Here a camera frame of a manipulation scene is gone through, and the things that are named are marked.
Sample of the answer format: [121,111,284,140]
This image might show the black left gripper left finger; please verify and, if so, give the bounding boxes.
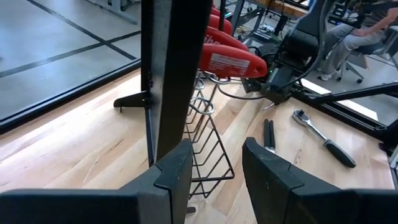
[0,139,193,224]

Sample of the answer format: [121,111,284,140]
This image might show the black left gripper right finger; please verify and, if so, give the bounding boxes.
[242,136,398,224]

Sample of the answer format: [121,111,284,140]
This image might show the black metal pegboard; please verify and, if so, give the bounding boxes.
[113,0,214,167]

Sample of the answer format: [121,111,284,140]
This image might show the silver ratchet with black grip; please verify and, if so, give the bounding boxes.
[292,108,358,169]

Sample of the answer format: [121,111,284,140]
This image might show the wooden workbench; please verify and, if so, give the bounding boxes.
[248,0,312,18]

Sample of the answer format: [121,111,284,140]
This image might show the person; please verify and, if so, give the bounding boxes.
[317,0,398,82]

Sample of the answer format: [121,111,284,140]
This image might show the office chair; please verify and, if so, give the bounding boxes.
[335,24,398,85]

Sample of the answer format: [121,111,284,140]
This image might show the silver pliers with black handles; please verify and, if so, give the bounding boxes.
[262,118,277,154]

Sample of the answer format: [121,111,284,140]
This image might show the black wire basket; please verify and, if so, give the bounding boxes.
[183,71,236,200]

